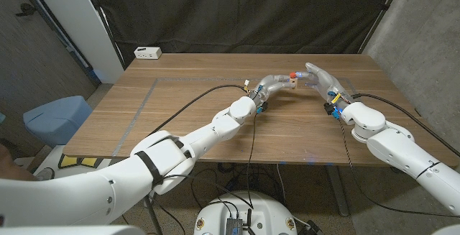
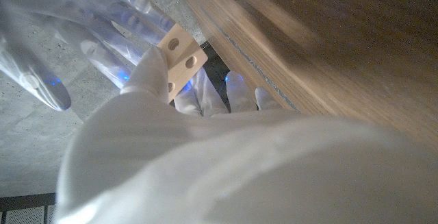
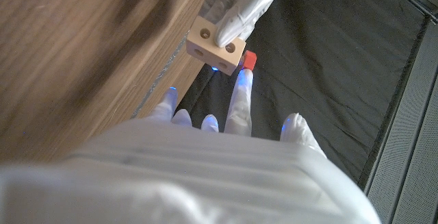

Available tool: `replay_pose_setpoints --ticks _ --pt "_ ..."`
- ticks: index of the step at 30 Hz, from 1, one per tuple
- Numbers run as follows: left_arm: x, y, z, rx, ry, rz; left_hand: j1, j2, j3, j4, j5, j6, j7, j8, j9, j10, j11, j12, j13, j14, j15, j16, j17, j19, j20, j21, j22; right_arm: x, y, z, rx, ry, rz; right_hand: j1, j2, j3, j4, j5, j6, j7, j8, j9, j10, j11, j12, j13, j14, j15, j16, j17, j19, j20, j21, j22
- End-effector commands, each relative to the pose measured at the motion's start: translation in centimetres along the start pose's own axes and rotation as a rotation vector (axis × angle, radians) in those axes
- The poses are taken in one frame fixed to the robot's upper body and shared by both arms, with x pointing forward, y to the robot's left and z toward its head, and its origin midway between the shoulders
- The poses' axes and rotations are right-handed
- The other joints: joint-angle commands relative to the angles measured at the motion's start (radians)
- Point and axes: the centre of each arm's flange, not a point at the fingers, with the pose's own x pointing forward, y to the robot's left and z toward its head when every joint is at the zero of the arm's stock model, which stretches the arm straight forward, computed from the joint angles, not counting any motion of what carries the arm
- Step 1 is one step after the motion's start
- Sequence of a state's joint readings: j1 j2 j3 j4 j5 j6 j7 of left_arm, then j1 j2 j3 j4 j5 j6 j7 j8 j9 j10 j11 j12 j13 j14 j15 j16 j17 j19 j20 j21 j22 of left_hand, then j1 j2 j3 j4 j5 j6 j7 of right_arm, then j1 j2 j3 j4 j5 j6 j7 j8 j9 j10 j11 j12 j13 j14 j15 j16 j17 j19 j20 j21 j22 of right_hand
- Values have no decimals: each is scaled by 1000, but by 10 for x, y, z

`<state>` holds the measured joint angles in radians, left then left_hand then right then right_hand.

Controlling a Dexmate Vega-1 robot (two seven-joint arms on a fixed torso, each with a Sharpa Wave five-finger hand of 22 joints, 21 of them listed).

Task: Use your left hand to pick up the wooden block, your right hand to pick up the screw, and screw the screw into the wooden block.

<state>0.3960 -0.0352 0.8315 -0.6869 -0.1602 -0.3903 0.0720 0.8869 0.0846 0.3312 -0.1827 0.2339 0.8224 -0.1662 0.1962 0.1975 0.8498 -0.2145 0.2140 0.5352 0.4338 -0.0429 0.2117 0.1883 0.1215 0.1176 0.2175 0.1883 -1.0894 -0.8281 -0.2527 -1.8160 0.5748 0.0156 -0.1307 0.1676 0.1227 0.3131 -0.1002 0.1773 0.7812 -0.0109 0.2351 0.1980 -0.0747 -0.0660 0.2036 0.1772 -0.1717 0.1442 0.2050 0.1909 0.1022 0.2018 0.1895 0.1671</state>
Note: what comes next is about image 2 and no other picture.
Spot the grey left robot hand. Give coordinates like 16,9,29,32
54,45,438,224

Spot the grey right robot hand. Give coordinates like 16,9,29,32
0,0,177,112

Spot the wooden block with holes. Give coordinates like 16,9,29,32
156,23,209,103

